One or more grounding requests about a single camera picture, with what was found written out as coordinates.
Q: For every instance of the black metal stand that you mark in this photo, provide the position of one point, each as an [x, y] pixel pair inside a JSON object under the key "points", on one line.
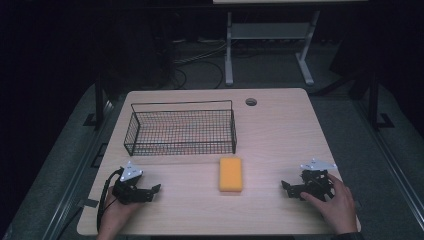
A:
{"points": [[375, 100], [99, 100]]}

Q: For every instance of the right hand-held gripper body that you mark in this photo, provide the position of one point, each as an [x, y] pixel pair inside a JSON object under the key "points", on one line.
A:
{"points": [[315, 181]]}

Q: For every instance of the orange sponge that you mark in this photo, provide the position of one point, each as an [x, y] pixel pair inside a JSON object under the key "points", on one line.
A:
{"points": [[230, 174]]}

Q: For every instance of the person's left hand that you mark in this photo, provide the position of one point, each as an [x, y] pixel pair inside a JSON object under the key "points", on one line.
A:
{"points": [[116, 213]]}

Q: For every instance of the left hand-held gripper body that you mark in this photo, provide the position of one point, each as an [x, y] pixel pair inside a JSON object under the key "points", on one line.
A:
{"points": [[128, 186]]}

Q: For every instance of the white metal table frame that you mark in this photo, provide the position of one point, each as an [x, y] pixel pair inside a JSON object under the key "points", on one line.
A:
{"points": [[268, 43]]}

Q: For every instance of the person's right hand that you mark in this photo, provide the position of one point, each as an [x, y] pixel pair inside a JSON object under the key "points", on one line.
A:
{"points": [[333, 203]]}

